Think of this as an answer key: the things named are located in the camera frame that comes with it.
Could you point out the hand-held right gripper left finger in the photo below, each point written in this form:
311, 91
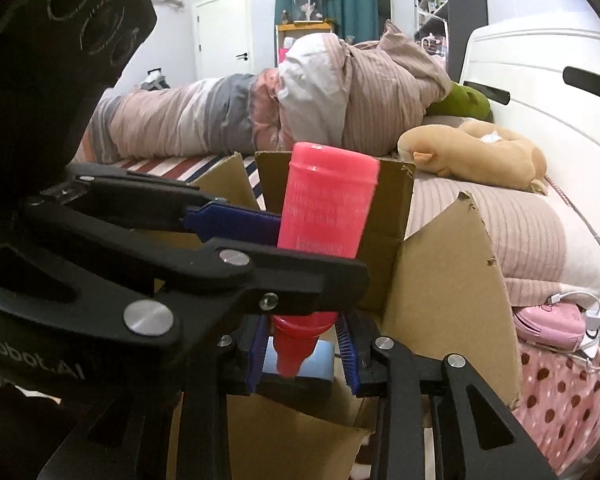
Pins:
252, 357

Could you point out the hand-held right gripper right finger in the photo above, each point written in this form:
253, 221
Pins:
349, 357

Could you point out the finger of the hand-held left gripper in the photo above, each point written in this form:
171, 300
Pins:
305, 280
232, 222

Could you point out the pink plastic bottle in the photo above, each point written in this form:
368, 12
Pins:
325, 200

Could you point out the brown cardboard box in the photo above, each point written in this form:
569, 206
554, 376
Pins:
450, 285

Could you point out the small blue-grey box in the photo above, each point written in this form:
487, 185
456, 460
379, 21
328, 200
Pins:
316, 362

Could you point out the red blue striped bed sheet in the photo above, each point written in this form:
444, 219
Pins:
170, 166

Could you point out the white door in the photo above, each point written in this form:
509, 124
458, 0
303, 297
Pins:
225, 35

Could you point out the pink grey striped duvet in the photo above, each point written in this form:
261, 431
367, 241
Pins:
380, 95

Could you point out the pink handheld case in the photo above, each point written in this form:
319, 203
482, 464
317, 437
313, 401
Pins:
550, 322

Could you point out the wooden cabinet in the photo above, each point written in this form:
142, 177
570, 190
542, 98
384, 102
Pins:
305, 30

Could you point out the tan plush toy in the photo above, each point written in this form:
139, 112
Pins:
480, 155

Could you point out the ribbed beige pillow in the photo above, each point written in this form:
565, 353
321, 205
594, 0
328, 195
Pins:
525, 230

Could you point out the pink polka dot blanket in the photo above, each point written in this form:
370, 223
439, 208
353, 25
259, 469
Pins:
565, 400

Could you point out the glass display case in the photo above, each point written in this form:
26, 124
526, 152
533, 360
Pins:
307, 4

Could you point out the green pillow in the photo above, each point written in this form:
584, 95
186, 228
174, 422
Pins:
462, 102

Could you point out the white charger plug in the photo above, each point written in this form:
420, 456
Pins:
596, 319

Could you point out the white bed headboard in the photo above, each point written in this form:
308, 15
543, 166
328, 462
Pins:
545, 50

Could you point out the wall shelf with figurines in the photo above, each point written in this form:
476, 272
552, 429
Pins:
432, 0

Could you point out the black bed post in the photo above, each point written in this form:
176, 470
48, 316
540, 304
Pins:
464, 10

